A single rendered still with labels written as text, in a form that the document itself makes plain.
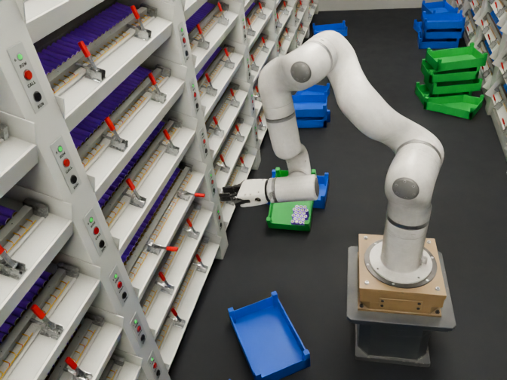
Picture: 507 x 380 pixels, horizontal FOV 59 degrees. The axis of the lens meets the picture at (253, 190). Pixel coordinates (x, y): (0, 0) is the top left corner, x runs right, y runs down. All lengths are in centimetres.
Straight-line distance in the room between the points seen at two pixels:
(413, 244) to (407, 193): 24
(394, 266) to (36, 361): 98
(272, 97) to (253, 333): 92
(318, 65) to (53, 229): 70
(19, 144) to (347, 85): 77
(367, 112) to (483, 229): 120
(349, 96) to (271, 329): 97
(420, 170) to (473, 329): 86
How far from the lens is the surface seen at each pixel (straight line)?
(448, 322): 151
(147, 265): 141
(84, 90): 110
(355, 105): 118
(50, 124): 97
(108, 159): 118
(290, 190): 142
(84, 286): 115
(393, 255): 141
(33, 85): 94
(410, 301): 145
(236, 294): 190
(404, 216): 130
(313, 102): 303
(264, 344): 175
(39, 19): 97
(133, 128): 129
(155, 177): 141
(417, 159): 119
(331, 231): 213
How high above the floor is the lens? 147
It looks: 38 degrees down
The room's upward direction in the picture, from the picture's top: 7 degrees counter-clockwise
